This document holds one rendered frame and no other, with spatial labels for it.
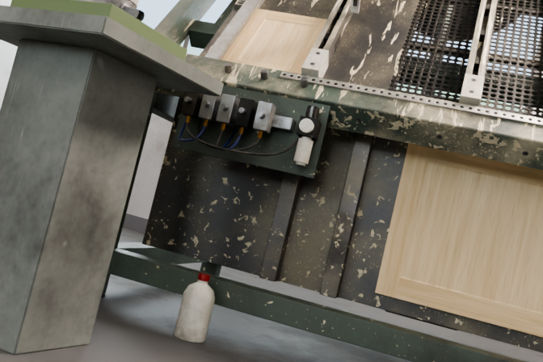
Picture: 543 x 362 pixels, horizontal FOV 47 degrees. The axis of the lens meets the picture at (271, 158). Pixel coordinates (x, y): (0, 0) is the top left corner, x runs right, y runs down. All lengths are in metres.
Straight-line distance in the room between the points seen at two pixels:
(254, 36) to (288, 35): 0.12
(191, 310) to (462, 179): 1.00
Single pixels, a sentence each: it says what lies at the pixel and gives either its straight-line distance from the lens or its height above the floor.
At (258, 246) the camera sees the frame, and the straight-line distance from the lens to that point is 2.30.
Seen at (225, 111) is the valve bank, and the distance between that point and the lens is 2.00.
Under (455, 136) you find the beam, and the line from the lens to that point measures 2.01.
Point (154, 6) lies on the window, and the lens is 5.69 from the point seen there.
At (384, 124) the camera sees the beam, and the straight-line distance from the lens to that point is 2.03.
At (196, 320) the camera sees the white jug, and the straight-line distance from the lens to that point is 1.97.
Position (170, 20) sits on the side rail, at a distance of 2.48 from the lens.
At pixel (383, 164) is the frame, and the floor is 0.69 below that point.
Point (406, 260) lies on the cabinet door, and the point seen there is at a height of 0.38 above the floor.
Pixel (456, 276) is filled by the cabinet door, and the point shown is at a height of 0.37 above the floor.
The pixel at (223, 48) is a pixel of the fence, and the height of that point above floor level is 0.97.
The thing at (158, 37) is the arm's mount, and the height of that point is 0.80.
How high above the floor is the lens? 0.45
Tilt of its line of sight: 4 degrees up
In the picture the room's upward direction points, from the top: 14 degrees clockwise
